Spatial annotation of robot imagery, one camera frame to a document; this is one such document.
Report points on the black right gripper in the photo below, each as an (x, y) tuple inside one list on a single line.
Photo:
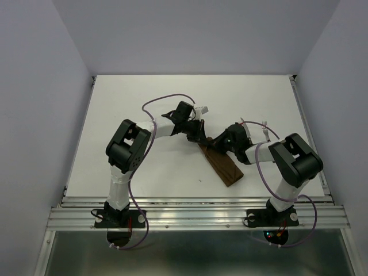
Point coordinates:
[(218, 140)]

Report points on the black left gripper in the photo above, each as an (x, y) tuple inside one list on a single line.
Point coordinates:
[(199, 135)]

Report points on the brown cloth napkin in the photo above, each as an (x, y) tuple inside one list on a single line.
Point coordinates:
[(223, 165)]

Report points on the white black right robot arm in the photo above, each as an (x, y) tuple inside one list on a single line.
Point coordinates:
[(297, 162)]

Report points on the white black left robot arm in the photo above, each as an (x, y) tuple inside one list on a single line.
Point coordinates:
[(128, 147)]

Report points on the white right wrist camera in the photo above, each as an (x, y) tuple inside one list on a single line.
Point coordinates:
[(247, 132)]

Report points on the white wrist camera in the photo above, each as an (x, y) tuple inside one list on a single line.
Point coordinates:
[(247, 132), (198, 111)]

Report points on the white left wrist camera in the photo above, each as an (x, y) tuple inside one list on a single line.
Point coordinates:
[(198, 111)]

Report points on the silver fork dark handle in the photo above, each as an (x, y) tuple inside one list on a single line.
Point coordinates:
[(265, 131)]

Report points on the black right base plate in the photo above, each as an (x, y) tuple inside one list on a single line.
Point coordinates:
[(257, 218)]

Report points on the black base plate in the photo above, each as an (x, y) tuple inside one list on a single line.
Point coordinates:
[(130, 219), (257, 218)]

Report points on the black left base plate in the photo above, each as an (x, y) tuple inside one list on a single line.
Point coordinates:
[(130, 219)]

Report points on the aluminium rail frame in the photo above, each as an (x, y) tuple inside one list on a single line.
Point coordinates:
[(201, 236)]

